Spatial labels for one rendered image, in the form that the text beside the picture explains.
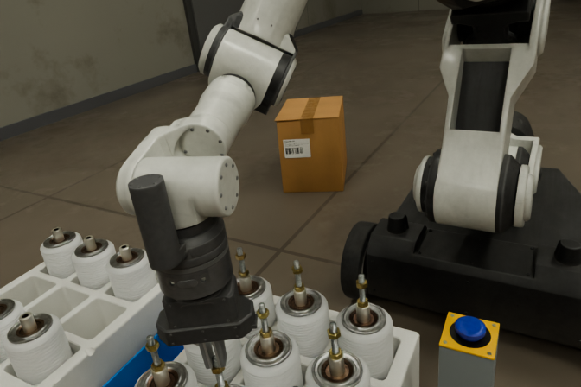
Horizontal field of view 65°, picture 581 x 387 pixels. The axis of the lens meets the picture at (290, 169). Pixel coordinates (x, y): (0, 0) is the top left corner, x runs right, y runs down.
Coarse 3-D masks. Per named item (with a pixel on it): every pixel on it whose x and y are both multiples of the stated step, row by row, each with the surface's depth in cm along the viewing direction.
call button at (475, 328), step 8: (456, 320) 64; (464, 320) 64; (472, 320) 64; (480, 320) 64; (456, 328) 63; (464, 328) 63; (472, 328) 62; (480, 328) 62; (464, 336) 62; (472, 336) 61; (480, 336) 61
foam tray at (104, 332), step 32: (32, 288) 114; (64, 288) 108; (64, 320) 96; (96, 320) 103; (128, 320) 95; (96, 352) 88; (128, 352) 96; (0, 384) 82; (64, 384) 83; (96, 384) 89
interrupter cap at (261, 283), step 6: (252, 276) 91; (258, 276) 91; (252, 282) 90; (258, 282) 89; (264, 282) 89; (252, 288) 88; (258, 288) 88; (264, 288) 87; (240, 294) 87; (246, 294) 86; (252, 294) 86; (258, 294) 86
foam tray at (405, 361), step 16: (400, 336) 82; (416, 336) 82; (400, 352) 79; (416, 352) 81; (304, 368) 79; (400, 368) 76; (416, 368) 83; (304, 384) 75; (384, 384) 73; (400, 384) 73; (416, 384) 85
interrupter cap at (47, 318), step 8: (40, 320) 86; (48, 320) 85; (16, 328) 84; (40, 328) 84; (48, 328) 84; (8, 336) 82; (16, 336) 82; (24, 336) 82; (32, 336) 82; (40, 336) 82
